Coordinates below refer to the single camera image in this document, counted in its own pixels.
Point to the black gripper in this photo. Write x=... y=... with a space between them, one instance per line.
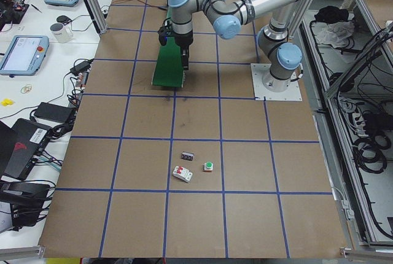
x=183 y=40

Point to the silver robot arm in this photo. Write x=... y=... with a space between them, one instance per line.
x=227 y=18

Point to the green conveyor belt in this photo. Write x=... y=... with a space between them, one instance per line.
x=168 y=70

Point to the green push button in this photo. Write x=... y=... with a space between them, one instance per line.
x=208 y=166

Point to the white mug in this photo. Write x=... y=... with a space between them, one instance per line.
x=62 y=33

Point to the white red circuit breaker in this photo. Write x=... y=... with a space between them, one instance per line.
x=182 y=173

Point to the black power brick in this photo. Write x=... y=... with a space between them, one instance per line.
x=54 y=112

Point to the near teach pendant tablet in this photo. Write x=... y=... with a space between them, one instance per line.
x=24 y=55

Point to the black laptop computer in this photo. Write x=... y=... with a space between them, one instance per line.
x=19 y=144

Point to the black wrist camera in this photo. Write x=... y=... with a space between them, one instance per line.
x=165 y=31

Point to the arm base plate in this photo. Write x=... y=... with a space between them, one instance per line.
x=267 y=88

